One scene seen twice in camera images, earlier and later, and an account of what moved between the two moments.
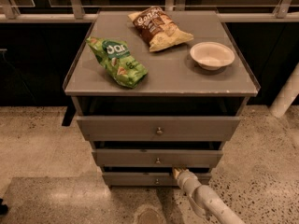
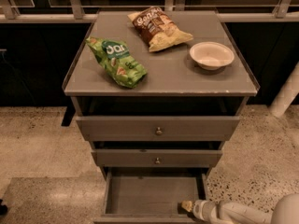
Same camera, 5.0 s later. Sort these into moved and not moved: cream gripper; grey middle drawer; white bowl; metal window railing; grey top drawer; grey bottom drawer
Moved: grey bottom drawer; cream gripper
Not moved: grey middle drawer; metal window railing; white bowl; grey top drawer
